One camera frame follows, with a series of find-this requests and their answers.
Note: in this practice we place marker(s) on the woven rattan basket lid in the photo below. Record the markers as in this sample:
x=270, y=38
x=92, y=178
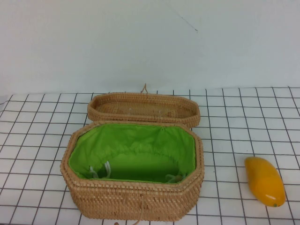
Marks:
x=140, y=117

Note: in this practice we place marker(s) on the white black-grid tablecloth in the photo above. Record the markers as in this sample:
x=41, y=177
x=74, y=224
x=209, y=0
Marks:
x=35, y=140

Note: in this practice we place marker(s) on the yellow toy mango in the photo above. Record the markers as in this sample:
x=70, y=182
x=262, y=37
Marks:
x=264, y=180

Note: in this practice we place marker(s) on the green fabric basket liner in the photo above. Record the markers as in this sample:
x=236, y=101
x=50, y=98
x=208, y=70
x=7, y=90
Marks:
x=140, y=140

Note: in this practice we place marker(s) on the woven rattan basket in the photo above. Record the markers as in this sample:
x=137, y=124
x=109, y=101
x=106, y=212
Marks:
x=117, y=199

